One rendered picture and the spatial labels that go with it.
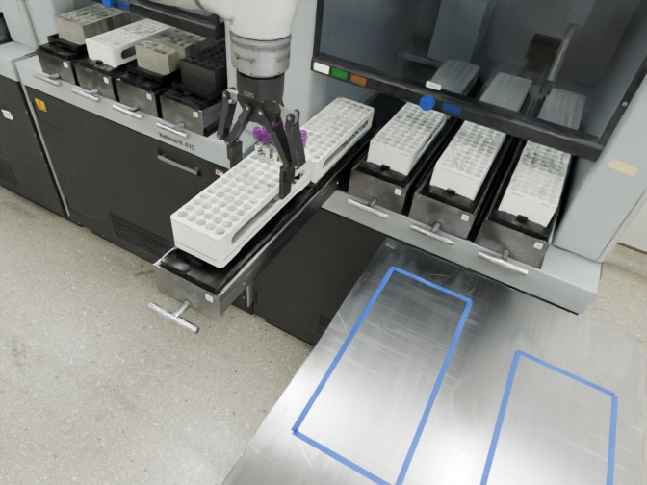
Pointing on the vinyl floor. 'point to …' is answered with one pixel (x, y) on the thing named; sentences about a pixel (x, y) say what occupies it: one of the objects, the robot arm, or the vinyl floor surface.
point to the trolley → (453, 390)
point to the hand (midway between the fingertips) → (260, 175)
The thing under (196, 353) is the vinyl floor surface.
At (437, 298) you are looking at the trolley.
